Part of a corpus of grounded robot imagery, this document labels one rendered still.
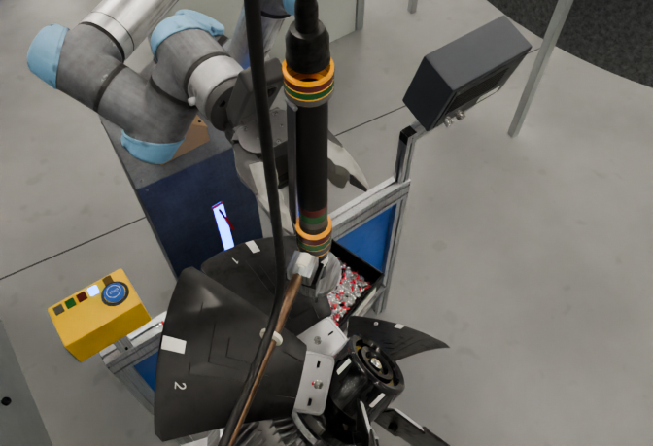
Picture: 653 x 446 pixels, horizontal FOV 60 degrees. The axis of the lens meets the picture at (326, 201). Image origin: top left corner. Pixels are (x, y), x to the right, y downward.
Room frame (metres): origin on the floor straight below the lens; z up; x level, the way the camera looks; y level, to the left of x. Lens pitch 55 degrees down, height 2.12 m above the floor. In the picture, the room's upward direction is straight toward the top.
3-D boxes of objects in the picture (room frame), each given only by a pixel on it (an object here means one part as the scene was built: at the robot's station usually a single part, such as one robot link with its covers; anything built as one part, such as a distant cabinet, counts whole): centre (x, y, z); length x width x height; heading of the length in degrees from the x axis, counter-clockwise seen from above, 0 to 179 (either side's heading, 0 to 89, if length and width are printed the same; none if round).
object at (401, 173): (0.96, -0.21, 0.96); 0.03 x 0.03 x 0.20; 36
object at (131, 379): (0.46, 0.49, 0.39); 0.04 x 0.04 x 0.78; 36
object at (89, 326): (0.48, 0.46, 1.02); 0.16 x 0.10 x 0.11; 126
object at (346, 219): (0.71, 0.14, 0.82); 0.90 x 0.04 x 0.08; 126
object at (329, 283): (0.35, 0.02, 1.48); 0.09 x 0.07 x 0.10; 161
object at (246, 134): (0.45, 0.08, 1.61); 0.12 x 0.08 x 0.09; 36
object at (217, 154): (1.03, 0.41, 0.50); 0.30 x 0.30 x 1.00; 32
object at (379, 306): (0.96, -0.21, 0.39); 0.04 x 0.04 x 0.78; 36
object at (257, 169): (0.34, 0.06, 1.62); 0.09 x 0.03 x 0.06; 14
